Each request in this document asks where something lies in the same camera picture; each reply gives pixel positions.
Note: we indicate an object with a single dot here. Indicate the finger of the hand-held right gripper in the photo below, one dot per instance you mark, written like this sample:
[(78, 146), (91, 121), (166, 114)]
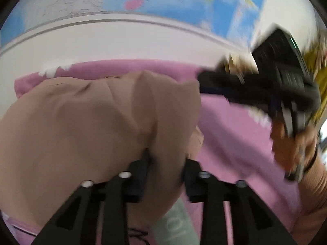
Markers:
[(242, 98), (224, 80)]

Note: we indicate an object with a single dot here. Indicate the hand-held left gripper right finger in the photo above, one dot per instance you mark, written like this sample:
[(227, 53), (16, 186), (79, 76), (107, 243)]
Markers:
[(191, 181)]

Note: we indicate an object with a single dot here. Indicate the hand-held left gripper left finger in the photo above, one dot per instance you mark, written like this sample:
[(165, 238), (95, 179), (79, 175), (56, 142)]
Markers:
[(139, 178)]

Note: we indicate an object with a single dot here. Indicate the dusty pink jacket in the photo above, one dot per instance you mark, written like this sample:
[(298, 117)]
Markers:
[(76, 132)]

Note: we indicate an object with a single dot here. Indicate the person's right forearm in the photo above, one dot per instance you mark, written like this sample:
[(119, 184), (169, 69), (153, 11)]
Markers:
[(314, 196)]

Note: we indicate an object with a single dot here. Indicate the yellow hanging clothes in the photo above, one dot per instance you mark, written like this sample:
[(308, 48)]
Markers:
[(316, 61)]

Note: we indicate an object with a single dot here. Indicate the person's right hand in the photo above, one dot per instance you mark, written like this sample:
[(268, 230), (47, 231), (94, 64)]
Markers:
[(283, 153)]

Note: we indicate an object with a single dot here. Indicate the pink printed bedsheet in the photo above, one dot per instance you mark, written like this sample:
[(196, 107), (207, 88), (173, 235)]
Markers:
[(230, 145)]

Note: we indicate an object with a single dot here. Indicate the black wrist band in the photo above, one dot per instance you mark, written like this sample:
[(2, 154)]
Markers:
[(313, 164)]

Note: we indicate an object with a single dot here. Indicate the colourful wall map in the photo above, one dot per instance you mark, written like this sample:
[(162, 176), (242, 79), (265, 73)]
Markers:
[(166, 5)]

